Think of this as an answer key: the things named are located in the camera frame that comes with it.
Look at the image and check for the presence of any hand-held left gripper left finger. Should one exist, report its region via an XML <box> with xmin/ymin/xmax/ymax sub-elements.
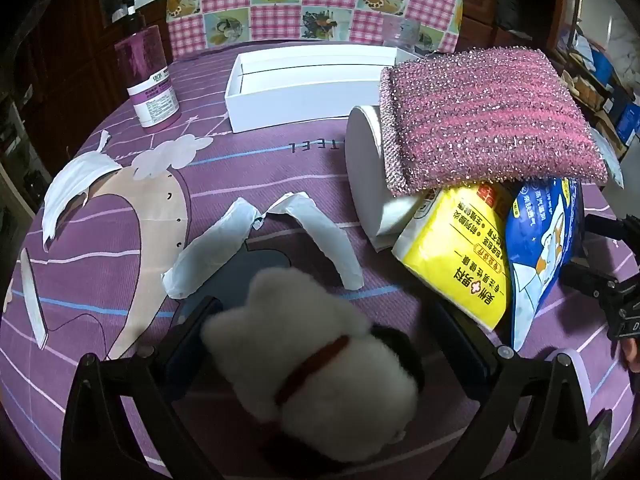
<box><xmin>60</xmin><ymin>296</ymin><xmax>226</xmax><ymax>480</ymax></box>

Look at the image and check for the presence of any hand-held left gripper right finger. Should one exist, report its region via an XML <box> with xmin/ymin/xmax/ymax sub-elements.
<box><xmin>422</xmin><ymin>300</ymin><xmax>608</xmax><ymax>480</ymax></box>

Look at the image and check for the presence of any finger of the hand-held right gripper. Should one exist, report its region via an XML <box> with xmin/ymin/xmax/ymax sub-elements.
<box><xmin>584</xmin><ymin>212</ymin><xmax>640</xmax><ymax>246</ymax></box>
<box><xmin>562</xmin><ymin>260</ymin><xmax>618</xmax><ymax>297</ymax></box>

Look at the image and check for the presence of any dark blue cartoon packet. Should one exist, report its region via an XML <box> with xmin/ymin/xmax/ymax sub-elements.
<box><xmin>502</xmin><ymin>177</ymin><xmax>583</xmax><ymax>353</ymax></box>

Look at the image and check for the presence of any yellow packet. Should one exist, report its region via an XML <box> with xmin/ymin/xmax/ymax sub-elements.
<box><xmin>391</xmin><ymin>183</ymin><xmax>521</xmax><ymax>333</ymax></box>

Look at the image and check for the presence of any white plush toy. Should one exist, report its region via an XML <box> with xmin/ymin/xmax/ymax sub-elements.
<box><xmin>200</xmin><ymin>265</ymin><xmax>426</xmax><ymax>466</ymax></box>

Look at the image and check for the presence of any pink glitter scrub sponge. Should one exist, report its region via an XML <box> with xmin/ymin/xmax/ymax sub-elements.
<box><xmin>378</xmin><ymin>46</ymin><xmax>609</xmax><ymax>197</ymax></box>

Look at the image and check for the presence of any white paper roll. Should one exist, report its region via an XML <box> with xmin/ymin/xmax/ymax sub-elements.
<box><xmin>345</xmin><ymin>105</ymin><xmax>436</xmax><ymax>251</ymax></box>

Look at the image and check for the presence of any white cardboard box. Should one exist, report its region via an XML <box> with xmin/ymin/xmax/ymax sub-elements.
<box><xmin>224</xmin><ymin>44</ymin><xmax>426</xmax><ymax>133</ymax></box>

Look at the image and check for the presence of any person's right hand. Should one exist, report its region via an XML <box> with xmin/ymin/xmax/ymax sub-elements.
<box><xmin>620</xmin><ymin>337</ymin><xmax>640</xmax><ymax>374</ymax></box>

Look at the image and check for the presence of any stack of storage boxes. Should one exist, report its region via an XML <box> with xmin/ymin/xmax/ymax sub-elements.
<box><xmin>562</xmin><ymin>30</ymin><xmax>640</xmax><ymax>161</ymax></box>

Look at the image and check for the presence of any purple printed tablecloth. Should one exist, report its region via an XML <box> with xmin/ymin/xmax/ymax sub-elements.
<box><xmin>0</xmin><ymin>42</ymin><xmax>640</xmax><ymax>480</ymax></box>

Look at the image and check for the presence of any purple pump bottle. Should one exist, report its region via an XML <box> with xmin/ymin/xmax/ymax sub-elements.
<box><xmin>114</xmin><ymin>0</ymin><xmax>182</xmax><ymax>134</ymax></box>

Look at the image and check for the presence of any clear glass cup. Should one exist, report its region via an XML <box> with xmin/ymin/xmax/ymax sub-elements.
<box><xmin>382</xmin><ymin>17</ymin><xmax>421</xmax><ymax>53</ymax></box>

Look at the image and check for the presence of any dark wooden cabinet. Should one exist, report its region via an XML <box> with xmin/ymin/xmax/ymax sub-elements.
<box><xmin>0</xmin><ymin>0</ymin><xmax>171</xmax><ymax>171</ymax></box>

